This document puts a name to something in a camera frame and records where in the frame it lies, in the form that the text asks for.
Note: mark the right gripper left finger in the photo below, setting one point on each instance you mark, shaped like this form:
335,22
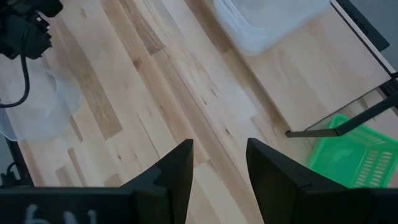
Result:
168,193

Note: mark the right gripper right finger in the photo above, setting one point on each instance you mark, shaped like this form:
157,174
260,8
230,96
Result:
286,196

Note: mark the green plastic basket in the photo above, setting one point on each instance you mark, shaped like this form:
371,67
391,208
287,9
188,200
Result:
342,158

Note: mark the clear plastic basket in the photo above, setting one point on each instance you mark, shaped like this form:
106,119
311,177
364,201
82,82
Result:
40,109
264,28

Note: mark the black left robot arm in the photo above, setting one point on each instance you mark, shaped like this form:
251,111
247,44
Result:
49,6

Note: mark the black-framed wooden shelf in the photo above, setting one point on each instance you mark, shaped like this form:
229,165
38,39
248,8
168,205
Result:
311,87

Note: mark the black rectangular plate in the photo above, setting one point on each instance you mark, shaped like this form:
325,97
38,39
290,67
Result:
363,25

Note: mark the black aluminium table frame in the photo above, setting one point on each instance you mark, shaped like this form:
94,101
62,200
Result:
21,165

